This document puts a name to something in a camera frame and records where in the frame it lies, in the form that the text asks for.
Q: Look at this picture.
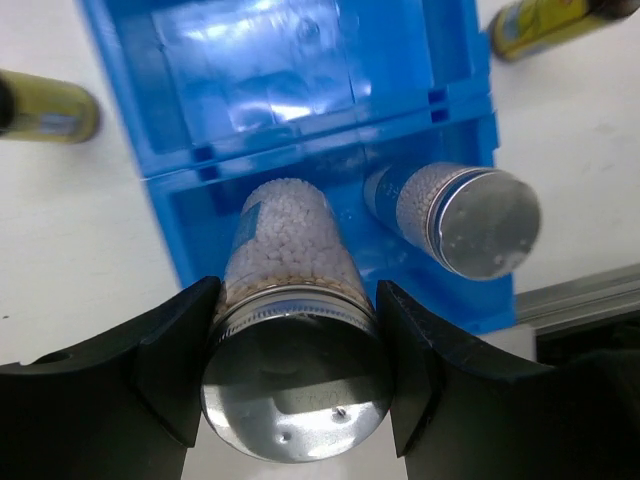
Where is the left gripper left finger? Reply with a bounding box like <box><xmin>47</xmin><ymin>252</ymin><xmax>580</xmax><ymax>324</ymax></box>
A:
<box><xmin>1</xmin><ymin>277</ymin><xmax>221</xmax><ymax>479</ymax></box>

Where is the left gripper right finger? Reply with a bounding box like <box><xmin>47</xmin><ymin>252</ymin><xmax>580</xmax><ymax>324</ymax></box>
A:
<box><xmin>376</xmin><ymin>281</ymin><xmax>639</xmax><ymax>479</ymax></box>

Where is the white bead shaker jar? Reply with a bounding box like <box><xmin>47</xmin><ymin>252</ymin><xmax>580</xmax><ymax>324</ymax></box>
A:
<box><xmin>363</xmin><ymin>162</ymin><xmax>542</xmax><ymax>281</ymax></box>
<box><xmin>201</xmin><ymin>178</ymin><xmax>393</xmax><ymax>464</ymax></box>

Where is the yellow label sauce bottle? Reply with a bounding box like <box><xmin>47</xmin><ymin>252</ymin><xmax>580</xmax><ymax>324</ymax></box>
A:
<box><xmin>487</xmin><ymin>0</ymin><xmax>639</xmax><ymax>62</ymax></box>
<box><xmin>1</xmin><ymin>70</ymin><xmax>101</xmax><ymax>144</ymax></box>

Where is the blue three-compartment plastic bin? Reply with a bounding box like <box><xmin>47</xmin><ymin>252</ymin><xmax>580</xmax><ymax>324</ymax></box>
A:
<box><xmin>81</xmin><ymin>1</ymin><xmax>515</xmax><ymax>334</ymax></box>

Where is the front aluminium rail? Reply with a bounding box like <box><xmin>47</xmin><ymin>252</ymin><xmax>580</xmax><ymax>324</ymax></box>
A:
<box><xmin>516</xmin><ymin>264</ymin><xmax>639</xmax><ymax>336</ymax></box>

